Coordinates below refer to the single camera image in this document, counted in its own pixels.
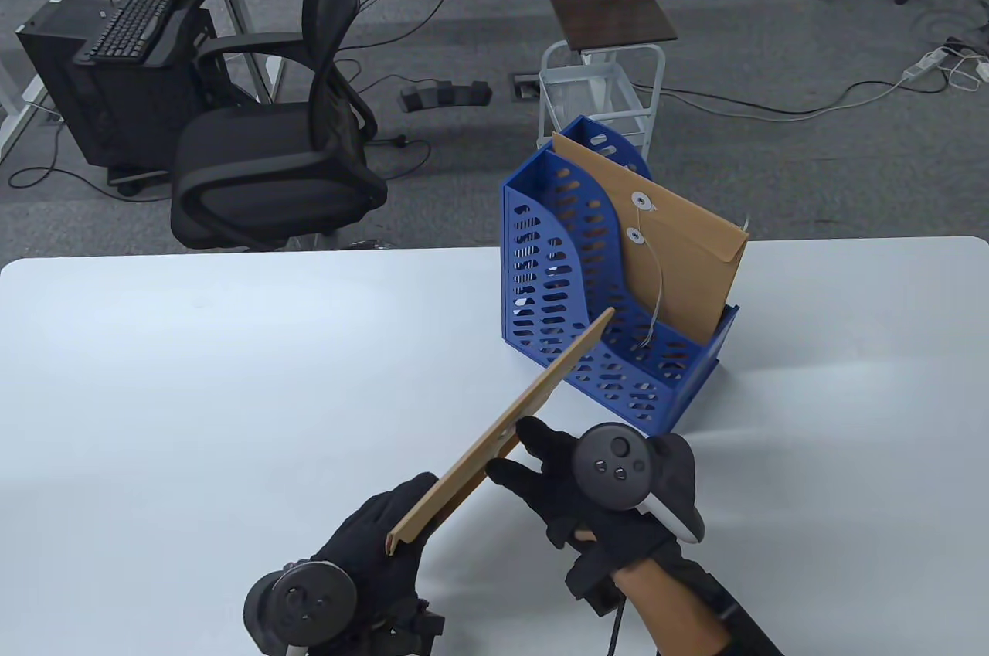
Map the blue perforated file holder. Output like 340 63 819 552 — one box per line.
502 117 740 434

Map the black and white controller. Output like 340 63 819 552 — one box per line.
572 423 705 545
243 562 358 656

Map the white desk frame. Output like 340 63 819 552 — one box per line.
166 0 288 106

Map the person's right forearm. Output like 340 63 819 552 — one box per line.
614 554 735 656

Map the person's right hand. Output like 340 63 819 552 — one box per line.
485 416 685 618

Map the white power strip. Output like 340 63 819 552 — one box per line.
902 47 951 80

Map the black computer tower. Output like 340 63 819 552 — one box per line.
17 0 219 170

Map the black keyboard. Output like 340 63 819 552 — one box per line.
90 0 183 62

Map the black mesh office chair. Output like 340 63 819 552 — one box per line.
170 0 389 251

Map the white metal cart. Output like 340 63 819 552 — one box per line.
538 43 666 164

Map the brown wooden board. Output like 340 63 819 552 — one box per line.
539 0 678 54

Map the brown document pouch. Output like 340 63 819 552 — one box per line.
386 308 616 556
552 131 750 344

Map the person's left hand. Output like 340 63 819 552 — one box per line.
309 472 446 656

